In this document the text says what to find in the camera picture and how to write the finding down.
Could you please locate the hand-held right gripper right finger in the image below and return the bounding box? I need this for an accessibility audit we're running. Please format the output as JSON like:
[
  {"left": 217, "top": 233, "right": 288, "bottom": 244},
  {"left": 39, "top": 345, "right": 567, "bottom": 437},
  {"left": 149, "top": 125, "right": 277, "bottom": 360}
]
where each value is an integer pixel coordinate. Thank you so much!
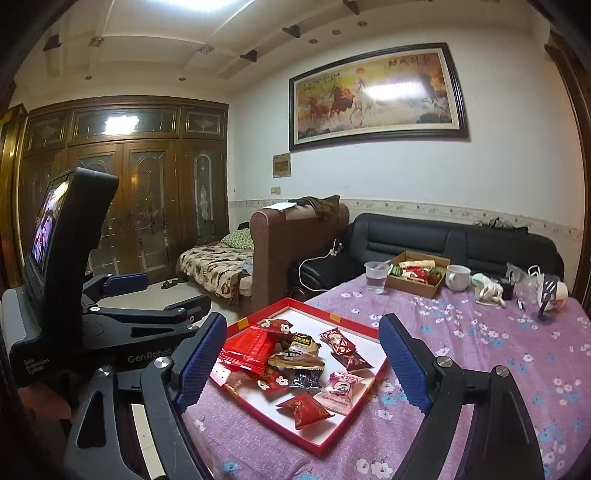
[{"left": 379, "top": 314, "right": 546, "bottom": 480}]

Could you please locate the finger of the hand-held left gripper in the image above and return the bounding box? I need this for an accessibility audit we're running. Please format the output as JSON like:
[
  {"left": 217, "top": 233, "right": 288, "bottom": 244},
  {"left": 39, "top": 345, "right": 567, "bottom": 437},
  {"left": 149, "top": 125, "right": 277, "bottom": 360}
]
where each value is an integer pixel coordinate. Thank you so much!
[
  {"left": 82, "top": 272, "right": 149, "bottom": 308},
  {"left": 92, "top": 296, "right": 212, "bottom": 326}
]

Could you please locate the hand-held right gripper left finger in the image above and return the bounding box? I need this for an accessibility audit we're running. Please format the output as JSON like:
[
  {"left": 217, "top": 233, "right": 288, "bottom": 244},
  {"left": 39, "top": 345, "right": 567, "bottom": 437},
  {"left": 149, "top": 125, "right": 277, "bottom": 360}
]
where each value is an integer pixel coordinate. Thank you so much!
[{"left": 65, "top": 313, "right": 228, "bottom": 480}]

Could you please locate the large red snack packet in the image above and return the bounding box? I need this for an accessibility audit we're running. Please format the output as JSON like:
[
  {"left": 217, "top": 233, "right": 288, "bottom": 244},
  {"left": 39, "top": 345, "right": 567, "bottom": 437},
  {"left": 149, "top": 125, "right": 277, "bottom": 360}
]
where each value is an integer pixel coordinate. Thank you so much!
[{"left": 218, "top": 325, "right": 274, "bottom": 372}]

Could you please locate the pink bear snack packet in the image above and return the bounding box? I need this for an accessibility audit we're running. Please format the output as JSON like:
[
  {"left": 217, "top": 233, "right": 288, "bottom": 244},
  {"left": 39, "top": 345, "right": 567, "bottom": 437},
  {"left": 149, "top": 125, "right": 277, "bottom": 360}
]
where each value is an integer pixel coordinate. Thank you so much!
[{"left": 314, "top": 370, "right": 376, "bottom": 416}]

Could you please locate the red shallow box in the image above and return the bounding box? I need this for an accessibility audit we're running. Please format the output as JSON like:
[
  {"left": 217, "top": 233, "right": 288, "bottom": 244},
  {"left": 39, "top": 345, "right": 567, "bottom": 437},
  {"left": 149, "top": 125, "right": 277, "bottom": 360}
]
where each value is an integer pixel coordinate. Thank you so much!
[{"left": 210, "top": 298, "right": 391, "bottom": 457}]

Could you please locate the dark purple snack packet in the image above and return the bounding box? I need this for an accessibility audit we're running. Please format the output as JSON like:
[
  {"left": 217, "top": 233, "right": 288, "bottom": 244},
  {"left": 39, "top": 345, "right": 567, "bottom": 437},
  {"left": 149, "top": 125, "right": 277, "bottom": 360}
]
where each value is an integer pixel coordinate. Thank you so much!
[{"left": 288, "top": 368, "right": 324, "bottom": 389}]

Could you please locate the brown snack packet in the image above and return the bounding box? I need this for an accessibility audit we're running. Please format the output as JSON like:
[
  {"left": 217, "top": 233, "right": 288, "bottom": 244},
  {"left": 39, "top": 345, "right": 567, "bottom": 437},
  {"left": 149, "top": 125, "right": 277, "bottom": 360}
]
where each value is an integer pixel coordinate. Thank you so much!
[{"left": 286, "top": 331, "right": 322, "bottom": 356}]

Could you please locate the red patterned snack packet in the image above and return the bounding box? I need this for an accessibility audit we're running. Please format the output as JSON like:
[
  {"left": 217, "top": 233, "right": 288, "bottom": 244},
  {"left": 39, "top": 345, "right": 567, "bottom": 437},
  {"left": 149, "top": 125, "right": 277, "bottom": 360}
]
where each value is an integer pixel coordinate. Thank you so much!
[{"left": 276, "top": 394, "right": 334, "bottom": 431}]

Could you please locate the cardboard box of snacks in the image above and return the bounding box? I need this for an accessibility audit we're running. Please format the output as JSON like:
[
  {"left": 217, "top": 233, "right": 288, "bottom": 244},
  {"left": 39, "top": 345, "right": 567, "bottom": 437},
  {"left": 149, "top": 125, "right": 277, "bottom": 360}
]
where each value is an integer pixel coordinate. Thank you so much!
[{"left": 385, "top": 250, "right": 451, "bottom": 300}]

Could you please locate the patterned blanket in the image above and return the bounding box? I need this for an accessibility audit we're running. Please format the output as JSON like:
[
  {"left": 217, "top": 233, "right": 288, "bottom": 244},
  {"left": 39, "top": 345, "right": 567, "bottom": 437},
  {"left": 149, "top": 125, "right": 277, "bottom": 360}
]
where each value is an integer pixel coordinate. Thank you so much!
[{"left": 178, "top": 244, "right": 252, "bottom": 298}]

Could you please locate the green pillow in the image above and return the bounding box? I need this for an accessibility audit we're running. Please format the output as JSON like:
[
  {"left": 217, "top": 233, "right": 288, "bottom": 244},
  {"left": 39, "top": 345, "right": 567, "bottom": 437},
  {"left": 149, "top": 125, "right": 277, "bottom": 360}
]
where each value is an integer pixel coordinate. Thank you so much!
[{"left": 222, "top": 229, "right": 254, "bottom": 251}]

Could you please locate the clear plastic cup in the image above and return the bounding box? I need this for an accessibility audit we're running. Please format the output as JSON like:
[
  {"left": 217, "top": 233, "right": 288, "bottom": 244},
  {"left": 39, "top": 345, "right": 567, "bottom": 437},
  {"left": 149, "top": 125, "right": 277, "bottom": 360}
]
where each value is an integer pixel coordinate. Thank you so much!
[{"left": 364, "top": 261, "right": 391, "bottom": 295}]

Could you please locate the brown armchair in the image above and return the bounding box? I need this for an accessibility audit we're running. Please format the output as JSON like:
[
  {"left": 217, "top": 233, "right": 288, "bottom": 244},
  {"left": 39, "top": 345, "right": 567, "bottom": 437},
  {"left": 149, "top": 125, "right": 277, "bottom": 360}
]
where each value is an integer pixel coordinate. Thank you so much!
[{"left": 249, "top": 202, "right": 350, "bottom": 315}]

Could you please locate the white mug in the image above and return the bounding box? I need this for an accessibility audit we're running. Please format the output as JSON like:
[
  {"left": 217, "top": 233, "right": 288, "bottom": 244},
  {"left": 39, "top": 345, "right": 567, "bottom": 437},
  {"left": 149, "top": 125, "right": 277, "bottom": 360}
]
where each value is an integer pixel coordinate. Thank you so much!
[{"left": 444, "top": 264, "right": 472, "bottom": 292}]

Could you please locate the wooden wardrobe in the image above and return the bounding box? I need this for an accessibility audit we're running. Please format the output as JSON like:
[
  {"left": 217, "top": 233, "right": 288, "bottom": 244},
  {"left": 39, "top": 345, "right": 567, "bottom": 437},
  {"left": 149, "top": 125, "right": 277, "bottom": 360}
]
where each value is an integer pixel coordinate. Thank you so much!
[{"left": 18, "top": 95, "right": 230, "bottom": 287}]

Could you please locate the beige crumpled cloth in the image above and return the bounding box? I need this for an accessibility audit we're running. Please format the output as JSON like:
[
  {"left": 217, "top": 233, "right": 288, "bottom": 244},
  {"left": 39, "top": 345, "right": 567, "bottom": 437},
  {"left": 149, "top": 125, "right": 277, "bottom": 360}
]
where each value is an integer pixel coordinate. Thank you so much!
[{"left": 471, "top": 272, "right": 506, "bottom": 306}]

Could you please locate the black leather sofa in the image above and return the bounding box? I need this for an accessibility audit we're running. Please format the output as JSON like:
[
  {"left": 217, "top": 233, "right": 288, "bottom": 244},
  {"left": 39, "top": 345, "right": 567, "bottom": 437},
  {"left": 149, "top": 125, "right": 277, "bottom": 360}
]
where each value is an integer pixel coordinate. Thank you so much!
[{"left": 288, "top": 212, "right": 565, "bottom": 301}]

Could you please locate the clear plastic bag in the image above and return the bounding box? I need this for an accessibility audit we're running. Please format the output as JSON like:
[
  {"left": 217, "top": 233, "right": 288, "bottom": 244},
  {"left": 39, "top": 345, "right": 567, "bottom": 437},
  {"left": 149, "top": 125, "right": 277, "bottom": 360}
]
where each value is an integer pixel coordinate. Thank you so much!
[{"left": 505, "top": 262, "right": 539, "bottom": 296}]

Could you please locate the grey phone stand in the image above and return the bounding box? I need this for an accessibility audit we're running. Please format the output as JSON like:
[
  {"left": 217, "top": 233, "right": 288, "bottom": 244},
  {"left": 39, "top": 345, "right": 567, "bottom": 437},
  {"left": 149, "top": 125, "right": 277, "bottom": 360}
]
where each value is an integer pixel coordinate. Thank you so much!
[{"left": 536, "top": 273, "right": 561, "bottom": 326}]

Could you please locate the dark green garment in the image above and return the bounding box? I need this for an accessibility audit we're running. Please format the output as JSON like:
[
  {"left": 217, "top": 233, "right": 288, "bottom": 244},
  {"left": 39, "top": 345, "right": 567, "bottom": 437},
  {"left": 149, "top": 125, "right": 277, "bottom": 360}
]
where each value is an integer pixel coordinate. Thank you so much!
[{"left": 295, "top": 195, "right": 342, "bottom": 220}]

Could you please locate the white plastic jar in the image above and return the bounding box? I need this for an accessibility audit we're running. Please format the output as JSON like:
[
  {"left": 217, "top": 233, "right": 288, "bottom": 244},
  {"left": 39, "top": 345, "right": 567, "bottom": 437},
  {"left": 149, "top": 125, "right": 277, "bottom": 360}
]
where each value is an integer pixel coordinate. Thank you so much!
[{"left": 551, "top": 279, "right": 570, "bottom": 311}]

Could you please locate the framed horse painting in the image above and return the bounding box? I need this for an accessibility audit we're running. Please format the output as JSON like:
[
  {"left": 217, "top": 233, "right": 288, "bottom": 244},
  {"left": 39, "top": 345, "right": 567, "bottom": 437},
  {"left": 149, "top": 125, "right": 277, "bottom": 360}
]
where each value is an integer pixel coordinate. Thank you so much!
[{"left": 288, "top": 42, "right": 471, "bottom": 153}]

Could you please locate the white cable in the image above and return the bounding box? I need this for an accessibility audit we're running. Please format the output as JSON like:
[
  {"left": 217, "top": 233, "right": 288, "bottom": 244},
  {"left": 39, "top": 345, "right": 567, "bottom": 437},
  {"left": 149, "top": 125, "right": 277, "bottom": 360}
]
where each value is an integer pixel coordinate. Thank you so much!
[{"left": 298, "top": 251, "right": 340, "bottom": 294}]

